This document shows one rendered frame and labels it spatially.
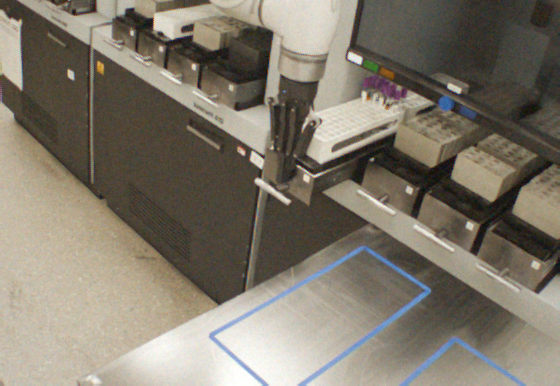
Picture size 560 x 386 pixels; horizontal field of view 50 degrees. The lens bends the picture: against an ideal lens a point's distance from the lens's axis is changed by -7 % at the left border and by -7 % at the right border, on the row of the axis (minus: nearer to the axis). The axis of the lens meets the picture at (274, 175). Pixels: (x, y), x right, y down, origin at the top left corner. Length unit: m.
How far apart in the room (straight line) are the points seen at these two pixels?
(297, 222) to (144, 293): 0.74
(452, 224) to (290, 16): 0.52
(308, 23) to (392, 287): 0.47
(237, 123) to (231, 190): 0.20
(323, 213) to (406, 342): 0.64
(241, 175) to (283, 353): 0.88
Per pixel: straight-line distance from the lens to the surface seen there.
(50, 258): 2.30
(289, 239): 1.64
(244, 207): 1.73
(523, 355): 1.01
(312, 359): 0.89
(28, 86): 2.78
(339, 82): 1.50
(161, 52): 1.85
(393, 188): 1.36
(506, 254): 1.27
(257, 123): 1.60
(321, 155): 1.31
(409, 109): 1.53
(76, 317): 2.08
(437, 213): 1.32
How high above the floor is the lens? 1.47
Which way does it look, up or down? 31 degrees down
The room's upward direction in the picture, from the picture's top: 9 degrees clockwise
